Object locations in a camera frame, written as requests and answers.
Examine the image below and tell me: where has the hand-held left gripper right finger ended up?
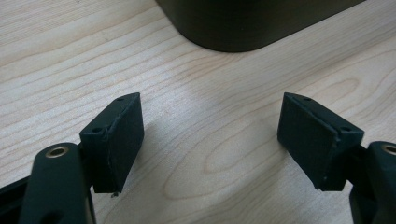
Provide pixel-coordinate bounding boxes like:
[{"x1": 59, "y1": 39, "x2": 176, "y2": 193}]
[{"x1": 276, "y1": 91, "x2": 365, "y2": 192}]

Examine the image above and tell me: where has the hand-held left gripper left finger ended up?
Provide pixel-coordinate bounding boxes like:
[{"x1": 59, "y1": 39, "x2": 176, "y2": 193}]
[{"x1": 78, "y1": 91, "x2": 146, "y2": 194}]

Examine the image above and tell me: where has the square metal compartment tin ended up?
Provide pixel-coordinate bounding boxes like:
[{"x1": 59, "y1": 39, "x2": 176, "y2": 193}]
[{"x1": 154, "y1": 0, "x2": 367, "y2": 53}]

